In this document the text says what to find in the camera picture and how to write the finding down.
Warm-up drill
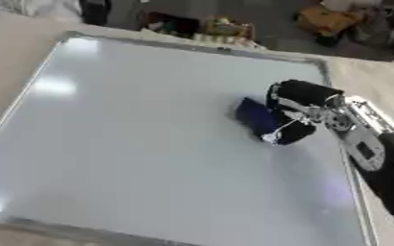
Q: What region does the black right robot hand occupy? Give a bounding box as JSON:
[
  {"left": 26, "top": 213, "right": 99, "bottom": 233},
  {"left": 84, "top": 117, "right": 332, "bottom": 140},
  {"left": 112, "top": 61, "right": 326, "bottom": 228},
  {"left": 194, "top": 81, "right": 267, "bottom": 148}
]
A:
[{"left": 259, "top": 79, "right": 347, "bottom": 146}]

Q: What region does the dark blue whiteboard eraser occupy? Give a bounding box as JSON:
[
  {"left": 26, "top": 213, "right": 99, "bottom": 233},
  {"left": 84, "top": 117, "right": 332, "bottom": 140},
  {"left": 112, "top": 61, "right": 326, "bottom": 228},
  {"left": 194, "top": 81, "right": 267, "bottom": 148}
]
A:
[{"left": 232, "top": 97, "right": 282, "bottom": 143}]

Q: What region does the colourful box of small items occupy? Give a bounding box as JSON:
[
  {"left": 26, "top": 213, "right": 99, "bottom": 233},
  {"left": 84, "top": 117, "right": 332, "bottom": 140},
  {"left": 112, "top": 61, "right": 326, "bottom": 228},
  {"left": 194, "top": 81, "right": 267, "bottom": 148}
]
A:
[{"left": 200, "top": 17, "right": 258, "bottom": 42}]

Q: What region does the dark box with items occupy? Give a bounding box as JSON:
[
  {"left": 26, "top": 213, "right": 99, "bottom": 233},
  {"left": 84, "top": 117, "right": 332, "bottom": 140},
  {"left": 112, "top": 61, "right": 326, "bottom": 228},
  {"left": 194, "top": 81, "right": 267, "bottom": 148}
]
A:
[{"left": 141, "top": 11, "right": 203, "bottom": 37}]

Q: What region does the black chair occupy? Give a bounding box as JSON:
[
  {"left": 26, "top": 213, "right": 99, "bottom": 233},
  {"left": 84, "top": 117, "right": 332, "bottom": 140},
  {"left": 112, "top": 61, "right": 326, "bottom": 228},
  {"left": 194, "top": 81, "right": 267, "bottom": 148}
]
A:
[{"left": 77, "top": 0, "right": 113, "bottom": 27}]

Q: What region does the white whiteboard with silver frame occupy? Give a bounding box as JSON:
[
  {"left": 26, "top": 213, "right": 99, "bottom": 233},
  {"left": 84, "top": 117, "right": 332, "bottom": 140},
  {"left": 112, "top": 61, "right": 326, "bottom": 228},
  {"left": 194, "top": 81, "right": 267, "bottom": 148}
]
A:
[{"left": 0, "top": 31, "right": 381, "bottom": 246}]

